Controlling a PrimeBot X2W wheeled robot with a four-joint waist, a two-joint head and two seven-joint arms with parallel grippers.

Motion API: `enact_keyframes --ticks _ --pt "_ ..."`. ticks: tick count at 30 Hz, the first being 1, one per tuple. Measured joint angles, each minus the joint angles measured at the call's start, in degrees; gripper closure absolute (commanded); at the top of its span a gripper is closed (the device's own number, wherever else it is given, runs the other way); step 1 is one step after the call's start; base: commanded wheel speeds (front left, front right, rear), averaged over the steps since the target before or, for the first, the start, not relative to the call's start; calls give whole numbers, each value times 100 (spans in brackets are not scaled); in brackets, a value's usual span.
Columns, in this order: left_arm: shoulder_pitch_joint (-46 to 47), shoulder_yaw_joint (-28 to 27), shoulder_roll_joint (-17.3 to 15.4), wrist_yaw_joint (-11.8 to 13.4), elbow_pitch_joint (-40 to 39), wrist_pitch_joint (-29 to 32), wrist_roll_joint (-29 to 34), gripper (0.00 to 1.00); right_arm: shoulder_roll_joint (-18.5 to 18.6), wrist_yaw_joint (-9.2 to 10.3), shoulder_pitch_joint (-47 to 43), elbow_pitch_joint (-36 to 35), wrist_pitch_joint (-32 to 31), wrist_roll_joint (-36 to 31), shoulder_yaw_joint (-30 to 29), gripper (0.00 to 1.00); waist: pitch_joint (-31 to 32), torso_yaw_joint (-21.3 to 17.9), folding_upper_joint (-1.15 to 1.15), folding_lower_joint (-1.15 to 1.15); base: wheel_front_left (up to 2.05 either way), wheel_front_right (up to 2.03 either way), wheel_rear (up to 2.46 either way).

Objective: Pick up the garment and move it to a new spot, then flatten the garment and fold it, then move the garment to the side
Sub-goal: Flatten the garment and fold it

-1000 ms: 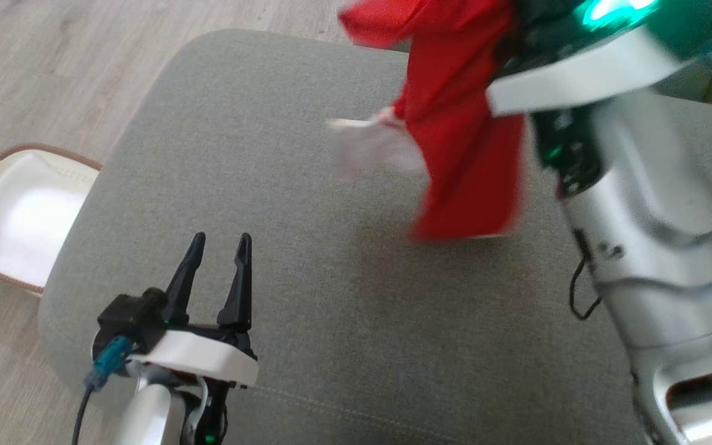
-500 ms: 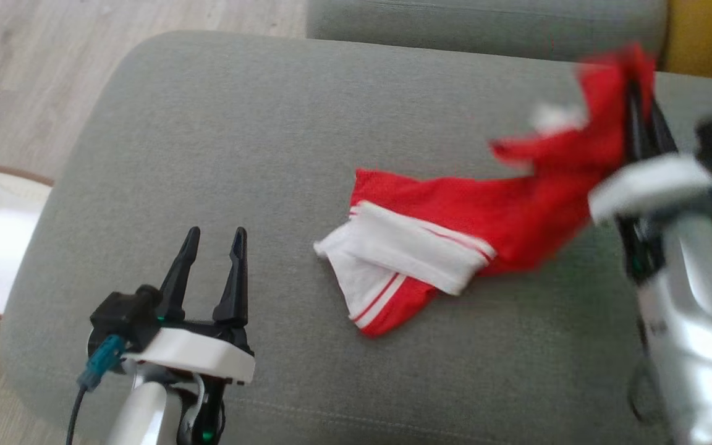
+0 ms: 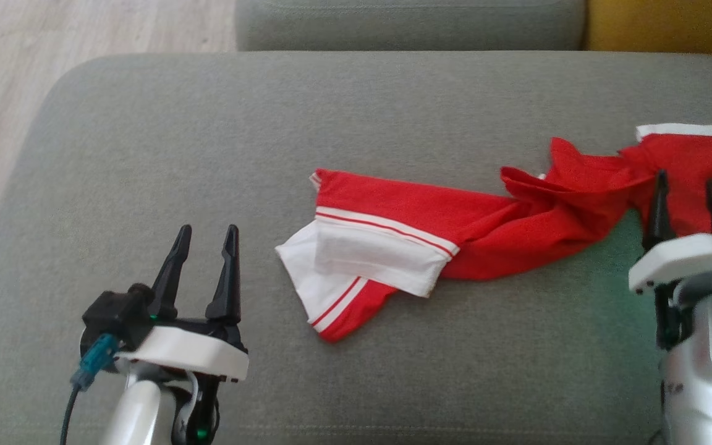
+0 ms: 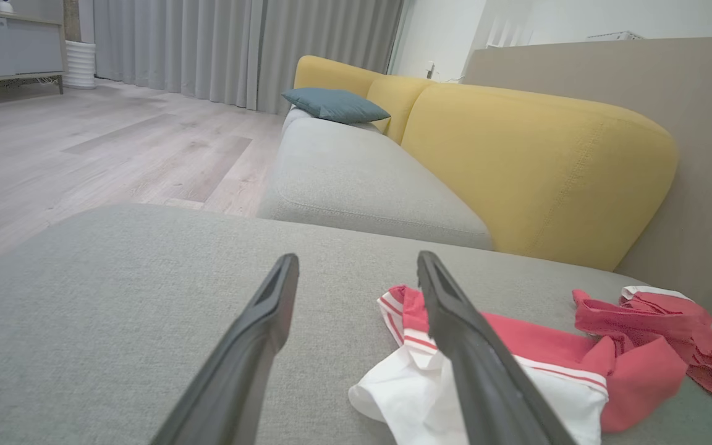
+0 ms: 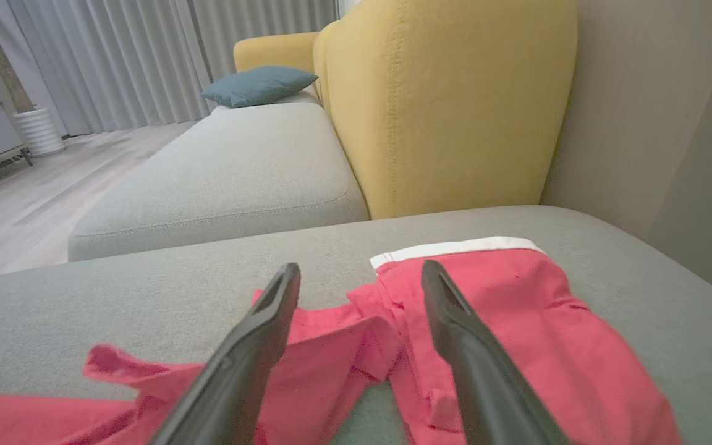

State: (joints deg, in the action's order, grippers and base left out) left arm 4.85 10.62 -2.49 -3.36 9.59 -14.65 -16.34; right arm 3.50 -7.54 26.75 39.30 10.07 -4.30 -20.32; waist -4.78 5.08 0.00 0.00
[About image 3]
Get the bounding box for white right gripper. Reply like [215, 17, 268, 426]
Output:
[627, 169, 712, 350]

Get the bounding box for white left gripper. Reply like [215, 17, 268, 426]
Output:
[113, 224, 250, 445]

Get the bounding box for red shorts white trim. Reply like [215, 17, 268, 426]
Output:
[618, 123, 712, 239]

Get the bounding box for red basketball jersey white sleeves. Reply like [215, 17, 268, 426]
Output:
[274, 137, 655, 344]

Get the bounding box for yellow sofa cushion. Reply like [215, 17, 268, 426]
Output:
[583, 0, 712, 58]

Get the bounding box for grey sofa seat cushion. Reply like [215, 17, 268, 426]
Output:
[0, 51, 712, 445]

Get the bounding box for grey sofa back cushion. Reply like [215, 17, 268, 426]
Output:
[235, 0, 589, 52]

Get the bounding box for left cable teal connector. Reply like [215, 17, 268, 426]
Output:
[59, 333, 121, 445]

